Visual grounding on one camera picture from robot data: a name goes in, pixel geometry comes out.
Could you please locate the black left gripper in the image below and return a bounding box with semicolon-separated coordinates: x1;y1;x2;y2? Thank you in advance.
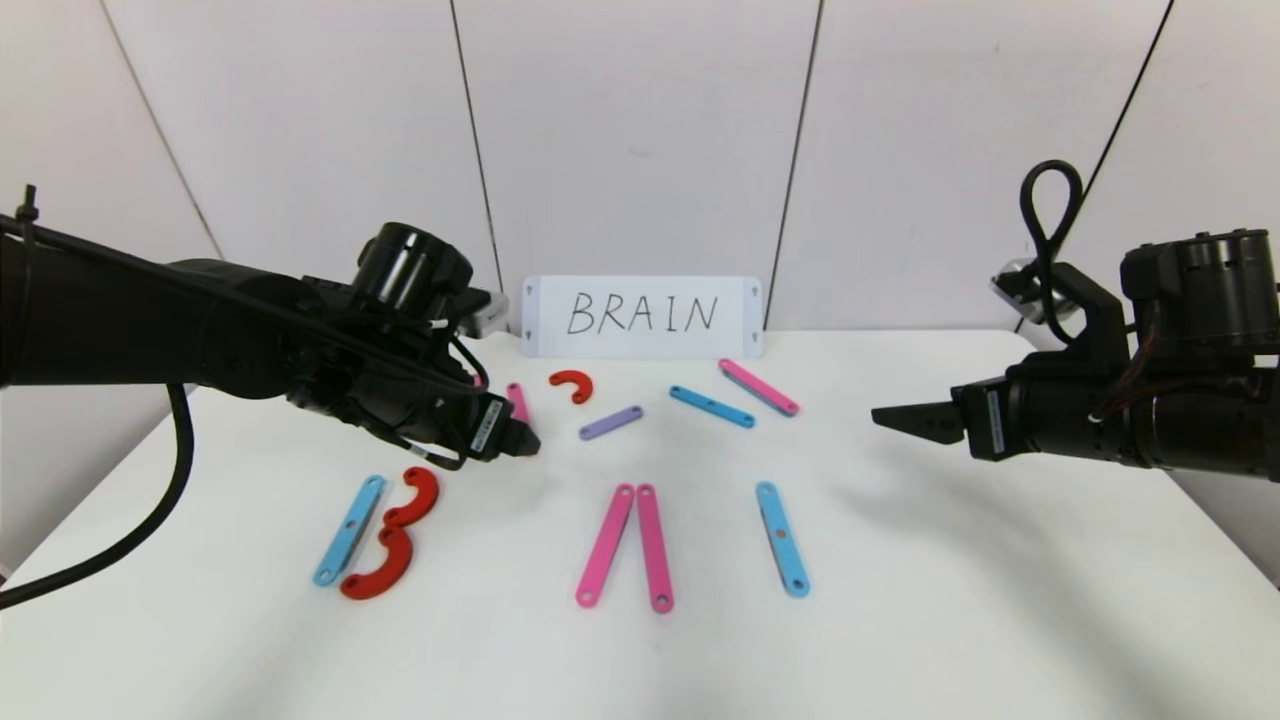
427;390;542;463

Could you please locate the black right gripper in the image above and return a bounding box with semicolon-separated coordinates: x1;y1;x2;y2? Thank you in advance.
871;364;1132;462

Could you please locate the white BRAIN sign card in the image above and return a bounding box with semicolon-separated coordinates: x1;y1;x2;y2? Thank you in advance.
522;276;764;361

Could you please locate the purple short flat bar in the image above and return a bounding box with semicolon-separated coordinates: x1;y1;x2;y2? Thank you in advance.
578;405;646;442

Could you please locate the blue flat bar with holes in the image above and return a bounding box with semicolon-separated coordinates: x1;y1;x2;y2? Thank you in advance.
668;386;757;430
755;481;812;599
313;474;387;588

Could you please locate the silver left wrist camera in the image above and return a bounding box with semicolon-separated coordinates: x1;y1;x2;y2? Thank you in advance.
465;290;509;336

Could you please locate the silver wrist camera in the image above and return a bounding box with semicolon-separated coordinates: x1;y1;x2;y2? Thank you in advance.
990;258;1051;301
465;290;509;336

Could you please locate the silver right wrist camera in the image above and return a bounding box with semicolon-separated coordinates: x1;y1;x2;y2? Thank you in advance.
990;258;1051;301

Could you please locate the black right camera bracket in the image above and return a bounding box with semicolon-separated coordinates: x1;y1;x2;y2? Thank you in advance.
1045;262;1136;376

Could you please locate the black looped right arm cable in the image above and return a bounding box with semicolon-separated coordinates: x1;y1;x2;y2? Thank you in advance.
1020;160;1084;346

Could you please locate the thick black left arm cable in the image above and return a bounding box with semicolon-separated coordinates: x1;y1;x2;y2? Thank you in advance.
0;383;198;613

